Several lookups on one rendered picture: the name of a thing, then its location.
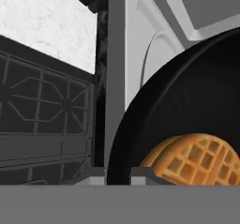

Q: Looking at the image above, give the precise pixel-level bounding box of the grey upright cupboard edge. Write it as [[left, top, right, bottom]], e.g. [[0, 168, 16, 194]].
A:
[[103, 0, 127, 170]]

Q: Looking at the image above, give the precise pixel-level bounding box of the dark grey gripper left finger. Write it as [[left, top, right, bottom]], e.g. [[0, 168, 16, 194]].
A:
[[66, 166, 106, 187]]

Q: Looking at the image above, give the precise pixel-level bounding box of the black bowl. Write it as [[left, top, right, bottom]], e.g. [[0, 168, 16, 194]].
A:
[[105, 27, 240, 187]]

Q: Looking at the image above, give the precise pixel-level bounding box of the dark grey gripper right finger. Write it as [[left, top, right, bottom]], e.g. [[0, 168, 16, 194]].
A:
[[130, 166, 176, 187]]

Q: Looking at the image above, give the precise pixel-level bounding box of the white cupboard door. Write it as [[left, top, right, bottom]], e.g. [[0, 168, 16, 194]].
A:
[[125, 0, 196, 112]]

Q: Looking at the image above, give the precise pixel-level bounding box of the grey cupboard panel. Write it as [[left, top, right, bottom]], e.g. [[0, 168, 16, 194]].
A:
[[142, 0, 240, 42]]

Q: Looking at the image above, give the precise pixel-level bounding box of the golden brown waffle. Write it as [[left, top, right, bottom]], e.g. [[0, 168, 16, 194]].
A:
[[139, 132, 240, 187]]

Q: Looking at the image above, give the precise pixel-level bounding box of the grey curved door handle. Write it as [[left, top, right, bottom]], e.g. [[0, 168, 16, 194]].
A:
[[140, 30, 161, 88]]

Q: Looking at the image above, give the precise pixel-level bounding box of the black hob with grates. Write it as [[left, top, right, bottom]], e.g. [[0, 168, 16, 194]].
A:
[[0, 35, 97, 187]]

